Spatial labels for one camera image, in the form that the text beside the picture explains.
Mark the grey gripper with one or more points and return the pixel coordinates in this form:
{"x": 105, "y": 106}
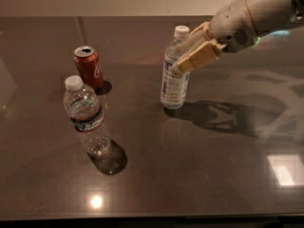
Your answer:
{"x": 230, "y": 24}

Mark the blue label plastic bottle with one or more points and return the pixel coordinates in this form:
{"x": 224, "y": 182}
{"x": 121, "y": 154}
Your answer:
{"x": 174, "y": 83}

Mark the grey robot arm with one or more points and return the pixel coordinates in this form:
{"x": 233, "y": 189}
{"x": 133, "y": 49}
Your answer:
{"x": 272, "y": 15}

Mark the clear water bottle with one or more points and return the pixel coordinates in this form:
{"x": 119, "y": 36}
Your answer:
{"x": 85, "y": 111}

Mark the red soda can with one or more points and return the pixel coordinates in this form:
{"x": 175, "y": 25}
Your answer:
{"x": 87, "y": 62}

